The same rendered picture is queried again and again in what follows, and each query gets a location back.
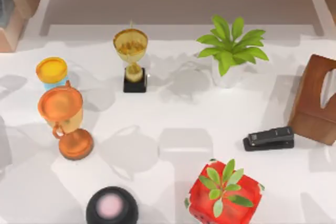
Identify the gold trophy on black base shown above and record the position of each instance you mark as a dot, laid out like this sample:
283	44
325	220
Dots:
130	48

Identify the green plant in white pot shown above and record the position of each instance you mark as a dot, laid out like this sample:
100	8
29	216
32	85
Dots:
231	48

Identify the black stapler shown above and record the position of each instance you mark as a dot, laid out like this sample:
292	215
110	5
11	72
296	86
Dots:
270	137

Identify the green plant in red pot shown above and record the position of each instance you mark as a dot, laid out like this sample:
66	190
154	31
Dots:
223	197

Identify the yellow and blue cup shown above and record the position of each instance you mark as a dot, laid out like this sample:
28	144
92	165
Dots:
51	70

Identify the black round pot pink inside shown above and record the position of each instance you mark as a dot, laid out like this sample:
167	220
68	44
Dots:
111	205

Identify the brown wooden tissue box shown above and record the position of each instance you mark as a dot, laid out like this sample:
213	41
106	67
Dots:
309	108

